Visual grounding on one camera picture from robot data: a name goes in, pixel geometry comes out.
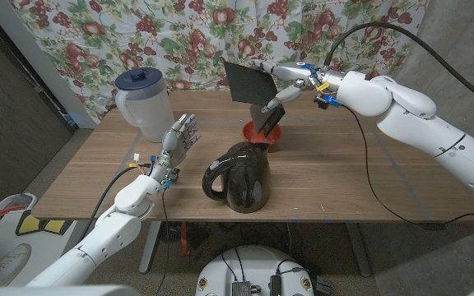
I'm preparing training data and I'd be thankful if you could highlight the white table leg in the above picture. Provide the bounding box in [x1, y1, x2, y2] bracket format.
[138, 221, 163, 275]

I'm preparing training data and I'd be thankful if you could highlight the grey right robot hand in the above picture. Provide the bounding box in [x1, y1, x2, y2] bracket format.
[252, 59, 345, 114]

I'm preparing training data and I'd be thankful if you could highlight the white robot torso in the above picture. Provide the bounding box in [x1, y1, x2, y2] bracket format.
[194, 245, 316, 296]

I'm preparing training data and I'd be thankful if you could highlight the translucent pitcher with blue lid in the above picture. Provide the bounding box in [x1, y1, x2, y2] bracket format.
[114, 67, 175, 143]

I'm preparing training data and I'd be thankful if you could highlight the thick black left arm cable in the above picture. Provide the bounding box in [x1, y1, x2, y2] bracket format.
[82, 163, 154, 239]

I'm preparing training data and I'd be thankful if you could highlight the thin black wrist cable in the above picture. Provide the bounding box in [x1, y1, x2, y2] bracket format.
[154, 191, 170, 296]
[342, 104, 474, 226]

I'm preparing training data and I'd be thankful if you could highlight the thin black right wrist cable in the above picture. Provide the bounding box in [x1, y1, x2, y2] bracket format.
[342, 104, 474, 226]

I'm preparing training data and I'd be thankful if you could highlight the black fan under table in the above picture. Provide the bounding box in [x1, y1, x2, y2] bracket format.
[157, 221, 183, 244]

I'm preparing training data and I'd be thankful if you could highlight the floral backdrop cloth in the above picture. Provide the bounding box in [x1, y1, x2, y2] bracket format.
[8, 0, 431, 124]

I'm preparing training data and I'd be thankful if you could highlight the white door frame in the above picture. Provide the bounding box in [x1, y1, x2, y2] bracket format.
[0, 0, 98, 129]

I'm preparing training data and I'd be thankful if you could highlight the orange strap under table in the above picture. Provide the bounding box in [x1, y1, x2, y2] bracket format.
[180, 221, 189, 259]

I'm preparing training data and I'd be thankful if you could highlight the dark grey door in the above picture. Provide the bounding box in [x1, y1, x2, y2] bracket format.
[0, 7, 76, 215]

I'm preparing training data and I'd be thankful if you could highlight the glossy black kettle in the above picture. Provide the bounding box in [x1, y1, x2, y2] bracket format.
[202, 141, 272, 214]

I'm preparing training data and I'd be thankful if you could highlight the red bowl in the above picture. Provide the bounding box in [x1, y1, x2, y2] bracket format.
[241, 120, 283, 152]

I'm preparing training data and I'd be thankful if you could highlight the grey electronics box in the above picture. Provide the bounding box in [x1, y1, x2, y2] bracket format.
[231, 280, 253, 296]

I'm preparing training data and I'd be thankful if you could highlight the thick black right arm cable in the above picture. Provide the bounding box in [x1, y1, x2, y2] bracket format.
[323, 21, 474, 113]

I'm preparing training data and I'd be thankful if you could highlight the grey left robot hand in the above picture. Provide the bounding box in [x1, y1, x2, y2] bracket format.
[150, 113, 202, 184]

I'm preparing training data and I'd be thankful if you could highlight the thin black left wrist cable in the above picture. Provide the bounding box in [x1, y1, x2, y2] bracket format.
[154, 191, 170, 296]

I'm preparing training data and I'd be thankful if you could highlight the white bin with orange item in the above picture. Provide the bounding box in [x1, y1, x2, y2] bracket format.
[0, 192, 39, 217]

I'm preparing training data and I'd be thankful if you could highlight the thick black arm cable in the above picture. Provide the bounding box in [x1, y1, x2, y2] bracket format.
[82, 163, 154, 239]
[323, 21, 474, 113]

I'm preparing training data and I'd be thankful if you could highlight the white shoe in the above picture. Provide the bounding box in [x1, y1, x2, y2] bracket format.
[0, 243, 32, 284]

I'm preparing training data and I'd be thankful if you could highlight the yellow black patterned bag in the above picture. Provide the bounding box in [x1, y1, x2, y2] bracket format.
[14, 209, 77, 238]

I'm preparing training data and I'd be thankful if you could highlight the black adapter box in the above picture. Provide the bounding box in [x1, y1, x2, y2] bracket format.
[268, 273, 281, 296]

